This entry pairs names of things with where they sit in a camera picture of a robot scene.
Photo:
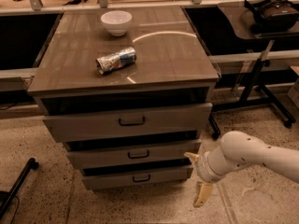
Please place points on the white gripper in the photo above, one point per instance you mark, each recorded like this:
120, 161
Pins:
202, 168

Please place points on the grey drawer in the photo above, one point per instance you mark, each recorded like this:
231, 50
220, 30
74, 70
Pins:
137, 177
114, 156
130, 122

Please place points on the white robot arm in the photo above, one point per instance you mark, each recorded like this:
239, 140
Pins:
236, 152

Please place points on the grey drawer cabinet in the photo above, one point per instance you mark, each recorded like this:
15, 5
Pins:
171, 69

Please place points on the crushed silver blue can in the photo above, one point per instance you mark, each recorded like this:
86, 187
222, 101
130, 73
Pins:
116, 61

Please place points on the dark side table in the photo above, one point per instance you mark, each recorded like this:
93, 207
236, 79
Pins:
255, 92

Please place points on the white ceramic bowl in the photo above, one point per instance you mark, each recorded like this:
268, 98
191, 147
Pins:
116, 22

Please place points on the black VR headset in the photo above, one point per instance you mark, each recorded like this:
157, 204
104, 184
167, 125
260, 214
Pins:
273, 15

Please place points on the black stand leg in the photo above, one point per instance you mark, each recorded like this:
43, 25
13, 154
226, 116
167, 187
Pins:
8, 196

